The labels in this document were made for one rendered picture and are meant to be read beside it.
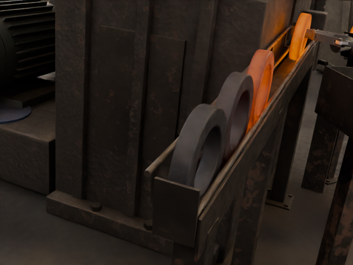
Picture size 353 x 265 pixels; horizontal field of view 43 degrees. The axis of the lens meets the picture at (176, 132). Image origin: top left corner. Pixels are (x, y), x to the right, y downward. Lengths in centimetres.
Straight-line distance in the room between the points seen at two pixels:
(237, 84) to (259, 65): 17
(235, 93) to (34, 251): 101
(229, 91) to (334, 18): 372
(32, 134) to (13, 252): 48
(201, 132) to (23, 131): 129
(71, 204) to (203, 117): 111
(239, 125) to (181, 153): 32
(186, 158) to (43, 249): 104
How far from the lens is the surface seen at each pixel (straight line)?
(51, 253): 162
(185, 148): 67
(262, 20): 130
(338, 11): 452
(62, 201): 176
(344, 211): 140
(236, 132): 97
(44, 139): 183
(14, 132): 191
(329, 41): 155
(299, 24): 154
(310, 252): 179
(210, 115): 71
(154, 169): 71
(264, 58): 103
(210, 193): 75
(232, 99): 83
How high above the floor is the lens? 98
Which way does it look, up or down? 22 degrees down
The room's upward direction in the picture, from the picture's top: 6 degrees clockwise
